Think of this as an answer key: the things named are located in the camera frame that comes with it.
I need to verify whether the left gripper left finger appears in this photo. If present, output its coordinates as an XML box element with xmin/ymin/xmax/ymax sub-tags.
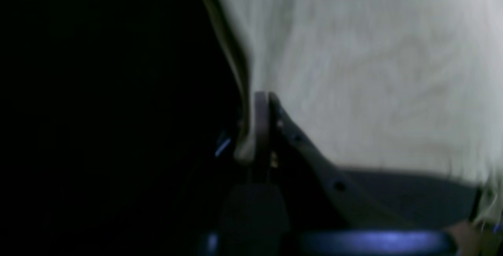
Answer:
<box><xmin>248</xmin><ymin>91</ymin><xmax>272</xmax><ymax>184</ymax></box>

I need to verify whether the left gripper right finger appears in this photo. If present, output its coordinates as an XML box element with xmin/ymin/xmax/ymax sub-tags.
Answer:
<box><xmin>269</xmin><ymin>93</ymin><xmax>415</xmax><ymax>230</ymax></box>

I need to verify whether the light green T-shirt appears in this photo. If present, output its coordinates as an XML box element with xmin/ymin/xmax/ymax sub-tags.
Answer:
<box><xmin>203</xmin><ymin>0</ymin><xmax>502</xmax><ymax>222</ymax></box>

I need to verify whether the black table cloth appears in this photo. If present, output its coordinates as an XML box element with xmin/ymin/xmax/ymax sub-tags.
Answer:
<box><xmin>1</xmin><ymin>0</ymin><xmax>240</xmax><ymax>256</ymax></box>

